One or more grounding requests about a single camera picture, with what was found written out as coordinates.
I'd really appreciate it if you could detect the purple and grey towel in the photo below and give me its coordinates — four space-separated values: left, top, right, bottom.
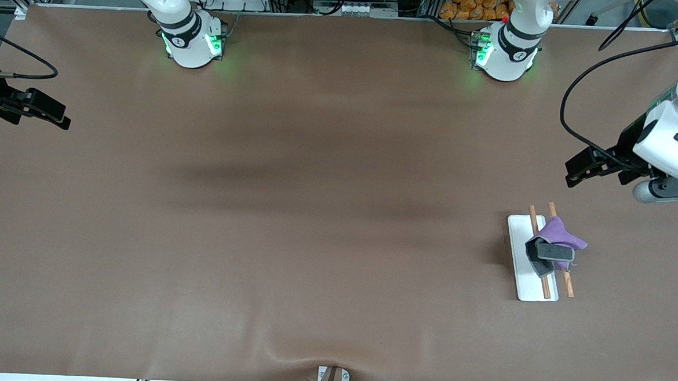
523 215 589 280

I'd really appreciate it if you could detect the white rack with wooden bars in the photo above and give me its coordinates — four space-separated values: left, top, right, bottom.
503 199 579 304

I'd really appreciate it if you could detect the pile of orange items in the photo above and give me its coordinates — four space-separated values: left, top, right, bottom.
439 0 515 23

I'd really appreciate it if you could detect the white terminal block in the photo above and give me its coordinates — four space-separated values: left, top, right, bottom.
340 2 399 19

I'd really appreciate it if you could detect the brown table mat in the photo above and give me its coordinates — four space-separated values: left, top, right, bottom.
0 0 678 381

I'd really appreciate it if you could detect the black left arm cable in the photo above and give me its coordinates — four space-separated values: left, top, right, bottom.
557 0 678 174

